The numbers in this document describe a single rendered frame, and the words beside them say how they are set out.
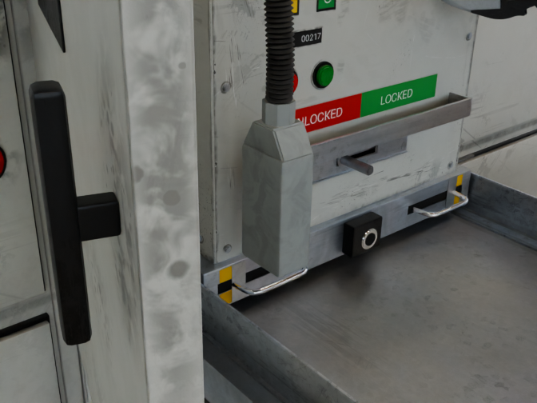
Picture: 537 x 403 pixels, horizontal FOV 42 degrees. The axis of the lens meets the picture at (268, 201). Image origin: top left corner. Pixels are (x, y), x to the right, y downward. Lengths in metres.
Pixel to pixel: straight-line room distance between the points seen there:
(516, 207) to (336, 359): 0.46
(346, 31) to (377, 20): 0.06
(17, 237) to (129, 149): 0.66
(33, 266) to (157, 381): 0.63
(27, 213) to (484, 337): 0.60
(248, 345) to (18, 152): 0.37
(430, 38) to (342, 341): 0.44
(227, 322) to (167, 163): 0.55
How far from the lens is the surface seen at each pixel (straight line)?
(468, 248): 1.14
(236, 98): 0.82
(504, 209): 1.21
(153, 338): 0.35
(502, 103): 1.64
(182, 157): 0.31
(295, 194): 0.77
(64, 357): 1.11
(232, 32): 0.80
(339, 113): 0.94
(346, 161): 0.96
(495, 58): 1.57
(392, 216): 1.09
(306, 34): 0.87
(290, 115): 0.75
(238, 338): 0.84
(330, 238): 1.00
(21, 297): 1.00
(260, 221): 0.80
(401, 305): 0.97
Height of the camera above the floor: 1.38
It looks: 26 degrees down
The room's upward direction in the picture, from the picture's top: 1 degrees clockwise
